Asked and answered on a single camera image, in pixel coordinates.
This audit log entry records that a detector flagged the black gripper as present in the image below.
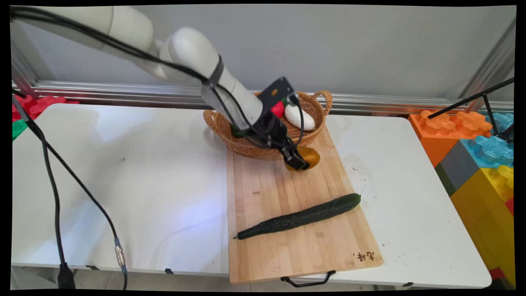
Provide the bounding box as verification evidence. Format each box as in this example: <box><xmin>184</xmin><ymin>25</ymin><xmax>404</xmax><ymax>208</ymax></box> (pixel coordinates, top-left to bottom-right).
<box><xmin>247</xmin><ymin>113</ymin><xmax>310</xmax><ymax>171</ymax></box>

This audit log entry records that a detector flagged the orange toy fruit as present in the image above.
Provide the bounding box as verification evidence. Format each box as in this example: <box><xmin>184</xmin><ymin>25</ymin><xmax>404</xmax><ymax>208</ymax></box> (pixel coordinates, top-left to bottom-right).
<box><xmin>285</xmin><ymin>147</ymin><xmax>321</xmax><ymax>171</ymax></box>

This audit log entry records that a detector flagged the white toy eggplant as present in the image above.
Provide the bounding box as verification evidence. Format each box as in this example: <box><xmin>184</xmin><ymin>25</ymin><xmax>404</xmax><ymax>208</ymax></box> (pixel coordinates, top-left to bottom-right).
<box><xmin>284</xmin><ymin>104</ymin><xmax>316</xmax><ymax>131</ymax></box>

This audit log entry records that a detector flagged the dark green cucumber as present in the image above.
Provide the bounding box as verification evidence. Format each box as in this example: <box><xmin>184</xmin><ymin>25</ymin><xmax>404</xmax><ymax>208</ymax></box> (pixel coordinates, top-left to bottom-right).
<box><xmin>233</xmin><ymin>193</ymin><xmax>362</xmax><ymax>240</ymax></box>

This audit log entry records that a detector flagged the woven wicker basket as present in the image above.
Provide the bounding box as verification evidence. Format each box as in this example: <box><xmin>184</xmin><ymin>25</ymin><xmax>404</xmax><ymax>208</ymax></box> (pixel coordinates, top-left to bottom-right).
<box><xmin>203</xmin><ymin>90</ymin><xmax>332</xmax><ymax>157</ymax></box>

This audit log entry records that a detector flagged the bamboo cutting board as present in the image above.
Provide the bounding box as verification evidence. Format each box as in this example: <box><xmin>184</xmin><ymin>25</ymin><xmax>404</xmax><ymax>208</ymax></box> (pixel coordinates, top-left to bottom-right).
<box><xmin>226</xmin><ymin>125</ymin><xmax>384</xmax><ymax>285</ymax></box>

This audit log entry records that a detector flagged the orange foam building block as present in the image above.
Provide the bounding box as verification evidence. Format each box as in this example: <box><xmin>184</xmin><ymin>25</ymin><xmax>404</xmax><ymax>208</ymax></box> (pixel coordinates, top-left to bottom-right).
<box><xmin>408</xmin><ymin>109</ymin><xmax>492</xmax><ymax>168</ymax></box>

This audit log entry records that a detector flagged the black tripod stand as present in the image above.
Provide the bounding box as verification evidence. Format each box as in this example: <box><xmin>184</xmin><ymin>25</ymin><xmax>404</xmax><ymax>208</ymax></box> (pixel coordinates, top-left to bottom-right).
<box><xmin>427</xmin><ymin>77</ymin><xmax>515</xmax><ymax>143</ymax></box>

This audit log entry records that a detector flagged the blue foam building block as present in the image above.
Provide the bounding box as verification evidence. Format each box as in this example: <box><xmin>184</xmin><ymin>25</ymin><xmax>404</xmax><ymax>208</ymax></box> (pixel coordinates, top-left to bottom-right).
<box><xmin>486</xmin><ymin>112</ymin><xmax>514</xmax><ymax>138</ymax></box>
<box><xmin>460</xmin><ymin>135</ymin><xmax>514</xmax><ymax>167</ymax></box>

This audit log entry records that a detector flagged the red foam building block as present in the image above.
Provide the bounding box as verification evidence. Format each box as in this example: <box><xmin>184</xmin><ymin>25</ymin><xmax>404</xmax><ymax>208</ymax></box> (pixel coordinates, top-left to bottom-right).
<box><xmin>12</xmin><ymin>94</ymin><xmax>79</xmax><ymax>122</ymax></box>

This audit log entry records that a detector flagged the green foam building block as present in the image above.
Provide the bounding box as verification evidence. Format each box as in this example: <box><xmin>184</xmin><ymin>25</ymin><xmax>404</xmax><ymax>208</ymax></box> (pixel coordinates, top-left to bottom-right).
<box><xmin>12</xmin><ymin>119</ymin><xmax>28</xmax><ymax>141</ymax></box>

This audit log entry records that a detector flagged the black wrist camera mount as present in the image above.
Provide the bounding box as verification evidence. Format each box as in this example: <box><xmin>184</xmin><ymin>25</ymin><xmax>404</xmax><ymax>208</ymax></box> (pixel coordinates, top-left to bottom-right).
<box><xmin>258</xmin><ymin>77</ymin><xmax>297</xmax><ymax>116</ymax></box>

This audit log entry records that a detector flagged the black arm cable strap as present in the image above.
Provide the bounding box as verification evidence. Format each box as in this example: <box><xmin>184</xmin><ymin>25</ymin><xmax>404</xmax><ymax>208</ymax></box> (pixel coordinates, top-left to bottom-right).
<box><xmin>207</xmin><ymin>55</ymin><xmax>225</xmax><ymax>90</ymax></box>

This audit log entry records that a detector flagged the black metal board handle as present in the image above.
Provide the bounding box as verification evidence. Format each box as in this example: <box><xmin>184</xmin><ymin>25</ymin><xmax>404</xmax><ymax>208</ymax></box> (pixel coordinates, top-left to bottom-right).
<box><xmin>281</xmin><ymin>270</ymin><xmax>336</xmax><ymax>287</ymax></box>

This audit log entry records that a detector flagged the aluminium frame rail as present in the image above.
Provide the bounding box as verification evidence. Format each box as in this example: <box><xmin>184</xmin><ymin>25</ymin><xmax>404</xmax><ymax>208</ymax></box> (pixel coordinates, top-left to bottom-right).
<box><xmin>12</xmin><ymin>80</ymin><xmax>515</xmax><ymax>116</ymax></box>

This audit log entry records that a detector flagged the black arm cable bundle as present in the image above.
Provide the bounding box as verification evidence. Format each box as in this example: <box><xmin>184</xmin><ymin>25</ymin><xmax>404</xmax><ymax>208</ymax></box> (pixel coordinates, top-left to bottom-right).
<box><xmin>10</xmin><ymin>6</ymin><xmax>305</xmax><ymax>149</ymax></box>

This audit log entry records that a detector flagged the black cable with metal connector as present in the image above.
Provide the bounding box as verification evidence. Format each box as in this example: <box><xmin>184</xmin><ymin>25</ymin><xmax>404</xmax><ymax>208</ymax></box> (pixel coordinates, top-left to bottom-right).
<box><xmin>12</xmin><ymin>88</ymin><xmax>129</xmax><ymax>291</ymax></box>

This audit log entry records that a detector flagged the aluminium frame post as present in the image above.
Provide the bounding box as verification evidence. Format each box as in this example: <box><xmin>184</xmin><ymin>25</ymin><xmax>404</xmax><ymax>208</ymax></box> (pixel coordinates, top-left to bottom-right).
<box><xmin>459</xmin><ymin>18</ymin><xmax>517</xmax><ymax>112</ymax></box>
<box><xmin>10</xmin><ymin>21</ymin><xmax>46</xmax><ymax>96</ymax></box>

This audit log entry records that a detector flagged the black cable with plug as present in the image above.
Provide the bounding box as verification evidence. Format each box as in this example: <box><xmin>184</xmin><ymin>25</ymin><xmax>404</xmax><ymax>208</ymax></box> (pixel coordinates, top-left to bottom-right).
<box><xmin>39</xmin><ymin>134</ymin><xmax>77</xmax><ymax>289</ymax></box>

